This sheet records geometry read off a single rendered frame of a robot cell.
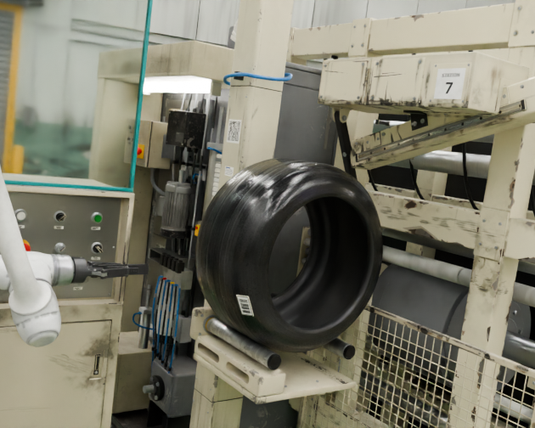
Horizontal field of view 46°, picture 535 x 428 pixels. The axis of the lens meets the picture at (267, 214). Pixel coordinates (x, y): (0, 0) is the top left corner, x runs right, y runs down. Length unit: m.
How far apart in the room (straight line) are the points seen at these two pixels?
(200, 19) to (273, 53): 8.93
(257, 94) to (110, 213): 0.62
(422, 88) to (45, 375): 1.44
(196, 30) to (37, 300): 9.50
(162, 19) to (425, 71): 9.20
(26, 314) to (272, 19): 1.13
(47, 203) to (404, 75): 1.14
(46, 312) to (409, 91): 1.14
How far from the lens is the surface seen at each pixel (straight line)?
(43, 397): 2.18
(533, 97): 1.77
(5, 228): 1.57
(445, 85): 1.76
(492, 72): 1.78
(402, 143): 2.00
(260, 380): 1.73
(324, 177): 1.73
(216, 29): 10.97
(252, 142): 1.99
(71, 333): 2.12
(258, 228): 1.63
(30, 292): 1.62
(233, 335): 1.87
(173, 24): 10.85
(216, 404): 2.17
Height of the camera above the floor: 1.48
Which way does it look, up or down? 6 degrees down
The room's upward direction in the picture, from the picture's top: 7 degrees clockwise
